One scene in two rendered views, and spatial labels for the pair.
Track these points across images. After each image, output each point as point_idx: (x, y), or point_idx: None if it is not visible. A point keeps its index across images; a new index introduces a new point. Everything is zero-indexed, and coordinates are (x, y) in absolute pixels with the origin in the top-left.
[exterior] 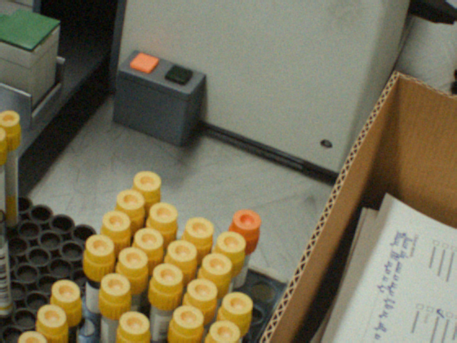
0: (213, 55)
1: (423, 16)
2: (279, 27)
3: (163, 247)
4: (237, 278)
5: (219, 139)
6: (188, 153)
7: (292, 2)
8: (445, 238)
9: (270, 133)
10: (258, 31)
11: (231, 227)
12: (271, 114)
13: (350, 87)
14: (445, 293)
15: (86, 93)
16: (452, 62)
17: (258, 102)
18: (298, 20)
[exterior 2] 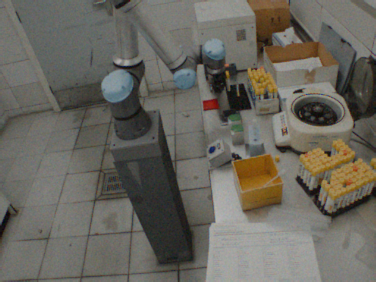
0: (235, 59)
1: None
2: (243, 51)
3: None
4: None
5: (239, 71)
6: (238, 74)
7: (244, 46)
8: (279, 64)
9: (246, 67)
10: (240, 53)
11: (260, 69)
12: (245, 64)
13: (255, 54)
14: (284, 68)
15: None
16: (258, 48)
17: (243, 63)
18: (245, 48)
